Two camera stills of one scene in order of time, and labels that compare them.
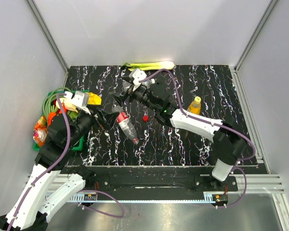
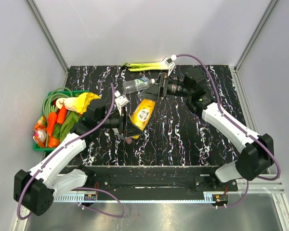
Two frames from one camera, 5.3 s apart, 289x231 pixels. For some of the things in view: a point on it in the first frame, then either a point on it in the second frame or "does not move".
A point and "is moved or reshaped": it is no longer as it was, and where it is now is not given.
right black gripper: [130, 93] to [157, 90]
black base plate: [114, 181] does not move
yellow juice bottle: [195, 107] is moved or reshaped
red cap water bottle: [126, 125] is moved or reshaped
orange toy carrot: [51, 115] does not move
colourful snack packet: [40, 131] does not move
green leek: [149, 66] does not move
